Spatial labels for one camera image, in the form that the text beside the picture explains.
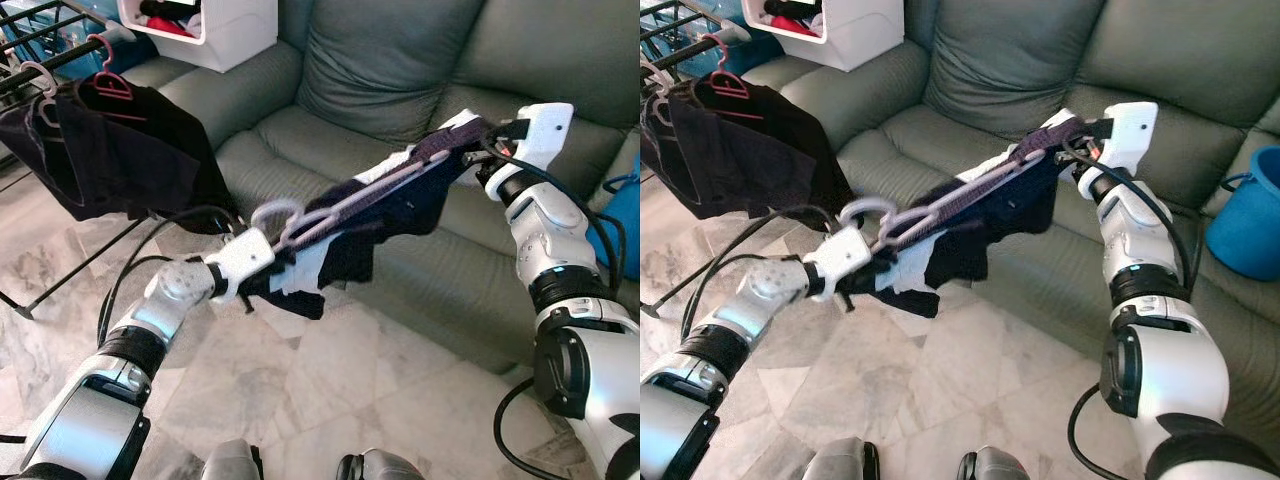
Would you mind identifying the grey left robot leg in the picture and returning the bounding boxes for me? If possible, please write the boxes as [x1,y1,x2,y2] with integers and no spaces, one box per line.
[800,440,882,480]
[200,440,264,480]

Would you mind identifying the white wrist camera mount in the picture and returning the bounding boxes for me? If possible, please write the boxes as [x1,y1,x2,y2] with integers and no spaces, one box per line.
[485,102,577,191]
[204,228,277,301]
[804,228,874,301]
[1080,100,1160,187]

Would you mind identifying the blue plastic bucket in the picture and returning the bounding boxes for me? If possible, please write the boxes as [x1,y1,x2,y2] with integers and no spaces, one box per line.
[1204,145,1280,284]
[600,172,641,283]

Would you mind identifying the grey right robot leg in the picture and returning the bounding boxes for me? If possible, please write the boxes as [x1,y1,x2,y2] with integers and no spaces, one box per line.
[955,448,1032,480]
[335,450,427,480]

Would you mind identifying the green sofa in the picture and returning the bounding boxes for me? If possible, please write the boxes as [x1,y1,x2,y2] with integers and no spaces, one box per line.
[120,0,641,379]
[745,0,1280,453]

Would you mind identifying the pink plastic hanger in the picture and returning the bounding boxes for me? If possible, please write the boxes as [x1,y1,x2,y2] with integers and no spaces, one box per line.
[250,125,483,251]
[838,120,1093,251]

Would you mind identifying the white storage box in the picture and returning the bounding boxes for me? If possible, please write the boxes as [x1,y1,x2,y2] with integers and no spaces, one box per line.
[742,0,907,74]
[118,0,279,74]

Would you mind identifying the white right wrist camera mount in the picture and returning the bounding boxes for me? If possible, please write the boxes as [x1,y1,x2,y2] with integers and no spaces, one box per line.
[485,102,577,191]
[1080,100,1160,187]

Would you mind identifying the blue bag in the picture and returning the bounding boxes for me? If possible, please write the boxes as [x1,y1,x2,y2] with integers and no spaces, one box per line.
[640,0,789,76]
[0,0,126,63]

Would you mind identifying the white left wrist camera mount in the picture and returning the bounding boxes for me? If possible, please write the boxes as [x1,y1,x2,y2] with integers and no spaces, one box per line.
[804,228,874,301]
[204,228,277,301]

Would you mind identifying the red plastic hanger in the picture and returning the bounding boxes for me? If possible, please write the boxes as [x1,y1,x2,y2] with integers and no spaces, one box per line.
[82,33,137,123]
[700,33,754,123]

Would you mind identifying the grey robot leg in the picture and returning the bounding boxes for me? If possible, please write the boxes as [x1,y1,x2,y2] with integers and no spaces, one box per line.
[200,440,264,480]
[955,448,1032,480]
[335,450,427,480]
[800,440,882,480]

